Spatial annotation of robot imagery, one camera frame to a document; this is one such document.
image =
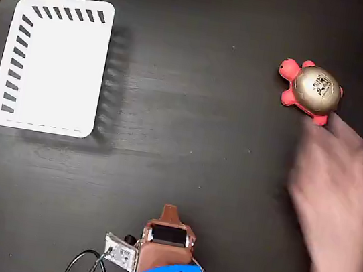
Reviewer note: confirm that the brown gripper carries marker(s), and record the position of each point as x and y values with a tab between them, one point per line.
165	255

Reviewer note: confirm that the red turtle toy gold shell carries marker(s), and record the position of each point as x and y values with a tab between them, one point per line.
316	90

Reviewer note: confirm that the white slotted plastic basket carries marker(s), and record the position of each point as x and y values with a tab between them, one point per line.
62	72

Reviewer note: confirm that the person's bare hand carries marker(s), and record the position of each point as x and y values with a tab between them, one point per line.
336	191

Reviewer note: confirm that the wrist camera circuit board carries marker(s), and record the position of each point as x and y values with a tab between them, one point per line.
121	252

